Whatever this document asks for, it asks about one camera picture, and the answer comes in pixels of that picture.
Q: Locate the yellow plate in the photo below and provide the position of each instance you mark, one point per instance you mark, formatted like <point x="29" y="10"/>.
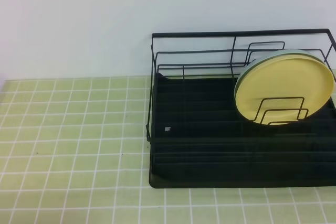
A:
<point x="284" y="90"/>

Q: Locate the pale green plate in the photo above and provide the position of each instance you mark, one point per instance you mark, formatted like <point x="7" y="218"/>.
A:
<point x="272" y="55"/>

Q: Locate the black wire dish rack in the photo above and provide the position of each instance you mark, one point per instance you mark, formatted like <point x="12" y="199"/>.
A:
<point x="198" y="138"/>

